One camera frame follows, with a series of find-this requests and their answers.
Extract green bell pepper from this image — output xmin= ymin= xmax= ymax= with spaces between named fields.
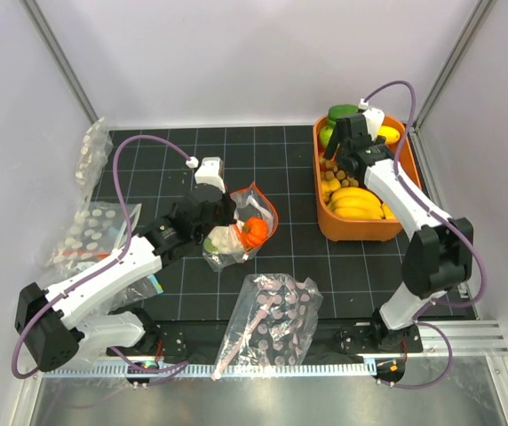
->
xmin=327 ymin=104 xmax=358 ymax=128

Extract white cauliflower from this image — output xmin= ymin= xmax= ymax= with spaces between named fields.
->
xmin=203 ymin=225 xmax=244 ymax=256

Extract clear bag orange zipper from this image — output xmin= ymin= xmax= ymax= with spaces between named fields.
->
xmin=202 ymin=182 xmax=279 ymax=272

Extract orange pumpkin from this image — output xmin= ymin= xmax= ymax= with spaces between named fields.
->
xmin=241 ymin=217 xmax=268 ymax=250

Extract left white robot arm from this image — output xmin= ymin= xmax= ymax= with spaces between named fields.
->
xmin=12 ymin=183 xmax=236 ymax=378

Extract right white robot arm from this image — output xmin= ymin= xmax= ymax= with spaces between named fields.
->
xmin=323 ymin=108 xmax=473 ymax=351

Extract clear bag white dots flat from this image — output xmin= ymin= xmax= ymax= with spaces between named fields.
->
xmin=44 ymin=201 xmax=142 ymax=275

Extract clear bag white dots upright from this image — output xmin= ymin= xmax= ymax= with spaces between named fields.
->
xmin=75 ymin=117 xmax=113 ymax=205

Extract clear bag pink dots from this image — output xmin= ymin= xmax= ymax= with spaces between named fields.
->
xmin=211 ymin=273 xmax=323 ymax=381

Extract black grid mat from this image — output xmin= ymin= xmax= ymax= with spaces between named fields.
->
xmin=94 ymin=125 xmax=408 ymax=320

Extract green apple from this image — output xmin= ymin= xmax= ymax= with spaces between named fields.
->
xmin=318 ymin=125 xmax=334 ymax=149

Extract brown longan cluster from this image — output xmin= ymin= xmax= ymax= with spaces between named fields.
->
xmin=318 ymin=156 xmax=359 ymax=189

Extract yellow mango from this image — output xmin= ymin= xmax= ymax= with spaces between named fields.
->
xmin=377 ymin=125 xmax=401 ymax=146

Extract yellow lemon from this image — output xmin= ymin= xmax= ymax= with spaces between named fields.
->
xmin=321 ymin=178 xmax=341 ymax=203

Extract orange plastic basket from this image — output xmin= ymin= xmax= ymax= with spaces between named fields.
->
xmin=312 ymin=115 xmax=425 ymax=241

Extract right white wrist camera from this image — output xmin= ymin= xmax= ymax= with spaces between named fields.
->
xmin=358 ymin=99 xmax=385 ymax=140

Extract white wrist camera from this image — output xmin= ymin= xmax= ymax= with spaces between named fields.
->
xmin=194 ymin=157 xmax=226 ymax=193
xmin=358 ymin=99 xmax=385 ymax=140

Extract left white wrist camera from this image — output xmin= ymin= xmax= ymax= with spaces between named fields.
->
xmin=194 ymin=157 xmax=226 ymax=193

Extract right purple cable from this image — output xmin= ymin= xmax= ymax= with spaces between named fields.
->
xmin=360 ymin=80 xmax=488 ymax=390

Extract purple cable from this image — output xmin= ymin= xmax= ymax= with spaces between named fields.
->
xmin=11 ymin=134 xmax=197 ymax=385
xmin=360 ymin=80 xmax=488 ymax=390

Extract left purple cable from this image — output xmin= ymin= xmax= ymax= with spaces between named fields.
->
xmin=11 ymin=134 xmax=197 ymax=385

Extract aluminium cable rail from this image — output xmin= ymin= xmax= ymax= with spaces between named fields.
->
xmin=44 ymin=359 xmax=377 ymax=380

